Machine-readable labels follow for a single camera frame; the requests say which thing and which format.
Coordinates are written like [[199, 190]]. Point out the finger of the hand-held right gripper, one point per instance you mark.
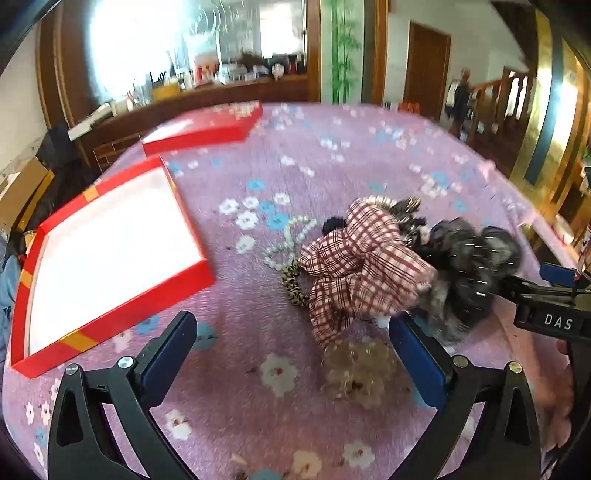
[[517, 287], [558, 276]]

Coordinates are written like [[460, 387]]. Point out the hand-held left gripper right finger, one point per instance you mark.
[[418, 355]]

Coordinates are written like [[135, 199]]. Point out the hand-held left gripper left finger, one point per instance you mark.
[[166, 355]]

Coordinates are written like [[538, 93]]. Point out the grey fluffy scrunchie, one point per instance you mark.
[[471, 258]]

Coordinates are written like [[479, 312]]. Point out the beige sheer scrunchie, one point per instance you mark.
[[358, 374]]

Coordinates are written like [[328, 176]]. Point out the red box with white inside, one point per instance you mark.
[[115, 258]]

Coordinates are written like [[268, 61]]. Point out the red plaid scrunchie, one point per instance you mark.
[[364, 258]]

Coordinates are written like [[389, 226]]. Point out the gold pillar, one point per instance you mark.
[[540, 106]]

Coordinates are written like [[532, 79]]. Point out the wooden stair railing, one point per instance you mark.
[[498, 115]]

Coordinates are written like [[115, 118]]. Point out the purple floral tablecloth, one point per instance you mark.
[[277, 184]]

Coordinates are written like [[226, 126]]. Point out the cardboard box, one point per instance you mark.
[[23, 194]]

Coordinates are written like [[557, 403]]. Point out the red floral box lid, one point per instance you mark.
[[198, 131]]

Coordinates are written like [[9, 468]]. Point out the brown wooden door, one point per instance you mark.
[[425, 69]]

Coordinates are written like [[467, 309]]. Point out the white flat box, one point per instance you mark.
[[90, 122]]

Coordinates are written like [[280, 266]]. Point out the wooden counter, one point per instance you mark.
[[194, 101]]

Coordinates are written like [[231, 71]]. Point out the yellow box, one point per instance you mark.
[[165, 91]]

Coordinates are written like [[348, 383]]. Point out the dark jacket on post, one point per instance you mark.
[[459, 99]]

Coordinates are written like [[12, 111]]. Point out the bamboo wall painting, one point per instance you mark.
[[344, 50]]

